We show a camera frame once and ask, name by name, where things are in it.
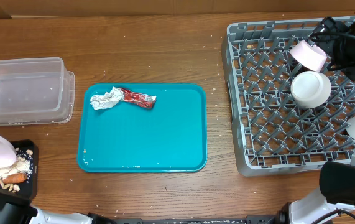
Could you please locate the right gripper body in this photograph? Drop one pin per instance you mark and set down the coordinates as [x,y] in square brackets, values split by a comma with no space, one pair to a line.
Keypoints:
[344,52]

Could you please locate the red snack wrapper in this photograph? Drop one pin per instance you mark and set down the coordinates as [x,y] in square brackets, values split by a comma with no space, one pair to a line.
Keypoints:
[140,99]

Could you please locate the white napkin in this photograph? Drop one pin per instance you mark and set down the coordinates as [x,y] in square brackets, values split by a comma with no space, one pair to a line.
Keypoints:
[107,100]

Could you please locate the food scraps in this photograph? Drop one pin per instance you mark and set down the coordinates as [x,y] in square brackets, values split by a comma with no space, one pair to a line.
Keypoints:
[23,164]

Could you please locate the orange carrot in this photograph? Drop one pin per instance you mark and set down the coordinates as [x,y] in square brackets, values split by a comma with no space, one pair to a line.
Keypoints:
[15,179]

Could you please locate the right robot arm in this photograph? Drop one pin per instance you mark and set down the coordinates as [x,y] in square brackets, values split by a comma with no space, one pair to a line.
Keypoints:
[335,194]

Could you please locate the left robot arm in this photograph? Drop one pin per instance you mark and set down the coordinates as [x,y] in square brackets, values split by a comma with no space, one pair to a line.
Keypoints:
[18,210]

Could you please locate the grey dishwasher rack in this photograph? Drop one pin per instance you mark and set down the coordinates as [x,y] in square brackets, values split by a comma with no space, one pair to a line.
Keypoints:
[272,134]

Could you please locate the teal plastic tray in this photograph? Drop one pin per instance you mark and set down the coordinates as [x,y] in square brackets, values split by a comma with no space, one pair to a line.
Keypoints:
[170,137]

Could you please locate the clear plastic bin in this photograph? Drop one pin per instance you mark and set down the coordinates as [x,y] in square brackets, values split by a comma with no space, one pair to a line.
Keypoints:
[35,91]

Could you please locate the black bin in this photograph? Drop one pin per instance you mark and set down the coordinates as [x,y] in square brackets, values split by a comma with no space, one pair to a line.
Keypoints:
[28,188]

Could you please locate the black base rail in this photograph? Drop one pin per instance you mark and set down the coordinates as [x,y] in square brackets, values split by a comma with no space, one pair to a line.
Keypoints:
[251,219]

